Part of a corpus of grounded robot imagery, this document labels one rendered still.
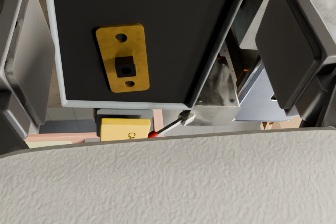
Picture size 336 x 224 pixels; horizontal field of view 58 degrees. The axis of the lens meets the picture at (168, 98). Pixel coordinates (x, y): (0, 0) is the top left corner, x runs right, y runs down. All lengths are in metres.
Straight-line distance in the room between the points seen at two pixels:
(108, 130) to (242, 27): 0.20
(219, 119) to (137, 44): 0.35
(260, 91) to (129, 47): 0.42
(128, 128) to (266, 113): 0.42
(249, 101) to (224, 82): 0.10
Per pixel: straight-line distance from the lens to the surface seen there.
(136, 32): 0.25
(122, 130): 0.37
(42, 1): 0.83
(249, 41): 0.35
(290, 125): 2.61
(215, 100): 0.55
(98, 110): 0.37
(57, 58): 0.27
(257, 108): 0.69
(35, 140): 2.34
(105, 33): 0.25
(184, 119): 0.53
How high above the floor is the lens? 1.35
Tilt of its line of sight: 35 degrees down
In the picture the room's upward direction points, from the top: 173 degrees clockwise
